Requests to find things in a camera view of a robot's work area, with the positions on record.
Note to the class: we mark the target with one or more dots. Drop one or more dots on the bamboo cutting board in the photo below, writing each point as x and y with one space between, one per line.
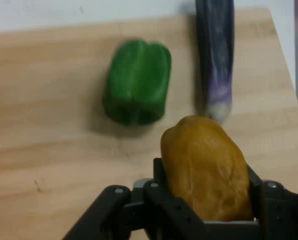
51 130

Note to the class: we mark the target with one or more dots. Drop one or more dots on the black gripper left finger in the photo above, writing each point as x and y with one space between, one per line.
163 207

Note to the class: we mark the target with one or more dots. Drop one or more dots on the orange bell pepper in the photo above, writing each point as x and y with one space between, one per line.
206 170

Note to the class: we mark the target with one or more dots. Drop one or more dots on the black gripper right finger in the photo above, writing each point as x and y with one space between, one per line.
281 212

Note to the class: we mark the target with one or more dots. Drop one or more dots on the purple eggplant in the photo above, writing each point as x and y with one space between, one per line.
216 50

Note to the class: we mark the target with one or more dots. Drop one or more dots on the green bell pepper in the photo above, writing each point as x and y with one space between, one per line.
138 82

